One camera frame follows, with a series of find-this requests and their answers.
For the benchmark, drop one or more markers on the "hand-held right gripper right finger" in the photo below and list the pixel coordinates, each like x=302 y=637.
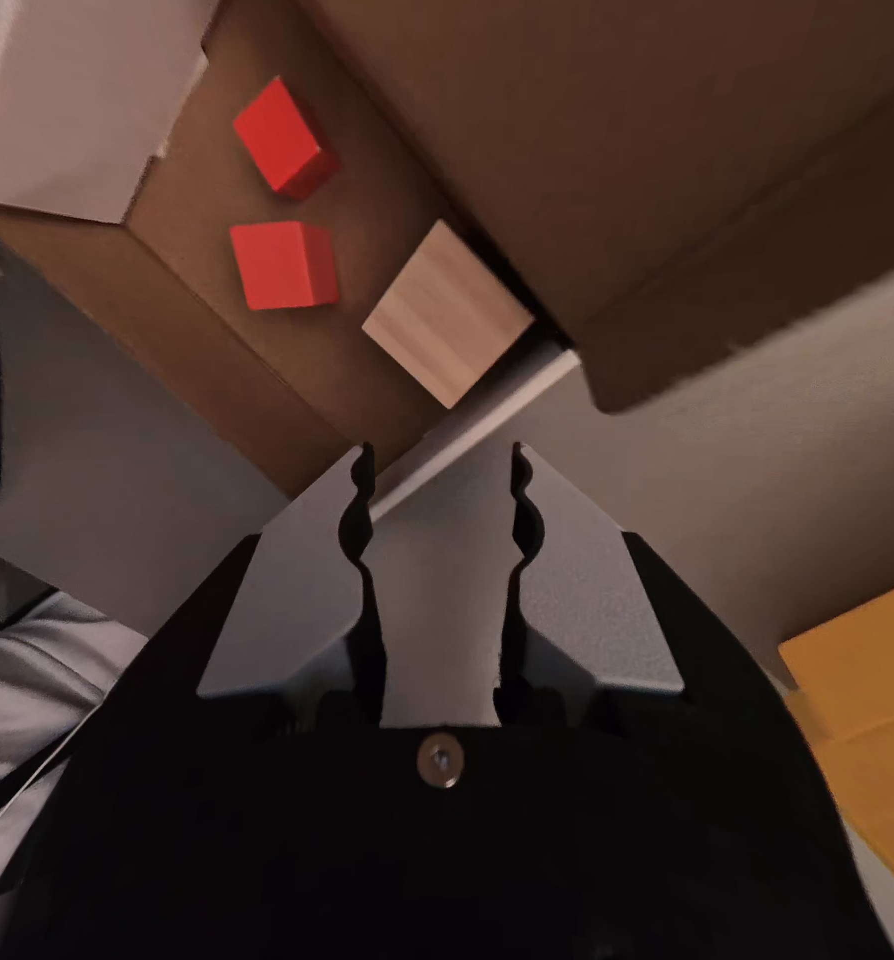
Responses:
x=589 y=600

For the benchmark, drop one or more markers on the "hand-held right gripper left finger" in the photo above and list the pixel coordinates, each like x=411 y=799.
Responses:
x=289 y=600

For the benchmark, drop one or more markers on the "natural wooden cube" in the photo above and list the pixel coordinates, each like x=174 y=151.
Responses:
x=447 y=315

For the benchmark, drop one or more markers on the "red cube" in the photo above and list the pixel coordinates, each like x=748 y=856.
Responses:
x=278 y=139
x=282 y=262

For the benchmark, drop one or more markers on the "brown cardboard box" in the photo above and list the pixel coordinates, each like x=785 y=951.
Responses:
x=641 y=187

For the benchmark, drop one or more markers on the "person's grey clothing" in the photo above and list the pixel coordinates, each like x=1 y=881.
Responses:
x=27 y=675

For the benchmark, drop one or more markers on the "yellow plastic bin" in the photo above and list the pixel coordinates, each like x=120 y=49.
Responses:
x=866 y=712

